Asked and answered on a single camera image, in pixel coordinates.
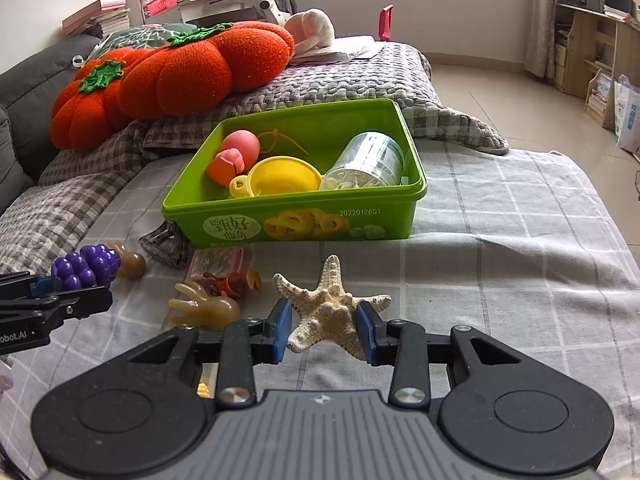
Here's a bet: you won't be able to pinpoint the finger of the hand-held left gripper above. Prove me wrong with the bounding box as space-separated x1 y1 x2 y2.
0 272 66 302
0 286 113 321

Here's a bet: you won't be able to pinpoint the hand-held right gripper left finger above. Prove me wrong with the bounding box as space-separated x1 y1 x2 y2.
127 300 294 407

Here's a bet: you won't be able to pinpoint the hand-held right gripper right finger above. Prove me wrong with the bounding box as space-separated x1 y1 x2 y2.
356 301 522 407

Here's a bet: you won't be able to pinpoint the purple grape toy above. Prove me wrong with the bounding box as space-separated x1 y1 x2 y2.
51 244 122 291

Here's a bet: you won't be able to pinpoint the white starfish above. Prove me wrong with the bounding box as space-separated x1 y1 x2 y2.
272 255 392 361

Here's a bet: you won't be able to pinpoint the orange toy figurine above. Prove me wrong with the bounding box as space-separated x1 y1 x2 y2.
202 268 263 301

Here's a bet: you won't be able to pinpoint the pink card pack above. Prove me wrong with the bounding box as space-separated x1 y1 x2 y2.
186 247 246 281

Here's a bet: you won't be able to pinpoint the black patterned hair clip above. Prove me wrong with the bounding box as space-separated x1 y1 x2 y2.
139 220 193 270

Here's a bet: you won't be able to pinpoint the green plastic box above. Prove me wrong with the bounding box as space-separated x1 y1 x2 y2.
161 99 428 250

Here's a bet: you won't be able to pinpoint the yellow toy bowl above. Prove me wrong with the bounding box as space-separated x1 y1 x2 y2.
229 156 325 200

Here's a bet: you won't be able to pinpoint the clear cotton swab jar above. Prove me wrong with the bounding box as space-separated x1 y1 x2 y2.
320 131 405 191

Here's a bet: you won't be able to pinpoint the pink pig toy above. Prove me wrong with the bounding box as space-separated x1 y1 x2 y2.
206 130 262 183

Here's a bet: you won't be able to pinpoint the grey checked quilt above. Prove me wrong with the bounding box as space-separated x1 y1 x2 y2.
0 120 216 276

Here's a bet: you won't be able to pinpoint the grey grid bedsheet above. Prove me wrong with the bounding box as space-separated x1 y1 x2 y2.
0 140 640 480

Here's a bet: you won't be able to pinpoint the small orange pumpkin cushion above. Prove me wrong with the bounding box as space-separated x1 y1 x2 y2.
50 47 151 151

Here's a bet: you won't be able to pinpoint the grey pebble-quilted blanket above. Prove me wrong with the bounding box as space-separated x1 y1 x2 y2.
142 42 510 161

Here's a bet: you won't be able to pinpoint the large orange pumpkin cushion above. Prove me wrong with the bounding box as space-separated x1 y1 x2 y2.
117 22 296 121

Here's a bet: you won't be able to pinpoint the green patterned pillow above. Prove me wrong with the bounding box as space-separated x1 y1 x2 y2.
92 22 201 58

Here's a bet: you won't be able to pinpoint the stack of books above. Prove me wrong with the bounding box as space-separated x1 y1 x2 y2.
61 0 132 38

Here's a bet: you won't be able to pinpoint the white papers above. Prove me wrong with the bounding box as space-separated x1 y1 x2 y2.
290 35 386 65

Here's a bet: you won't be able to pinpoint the white plush toy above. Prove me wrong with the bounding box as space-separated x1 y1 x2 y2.
284 8 337 56

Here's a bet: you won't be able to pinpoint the white paper bag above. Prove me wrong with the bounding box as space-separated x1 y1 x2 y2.
614 74 640 153

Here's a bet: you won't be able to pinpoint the beige curtain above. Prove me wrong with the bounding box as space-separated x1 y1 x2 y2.
522 0 563 81

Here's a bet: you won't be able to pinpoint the wooden shelf unit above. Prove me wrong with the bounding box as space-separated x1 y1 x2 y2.
552 0 640 128

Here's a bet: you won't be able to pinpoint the thin orange cord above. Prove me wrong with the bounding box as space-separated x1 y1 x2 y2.
257 129 311 158

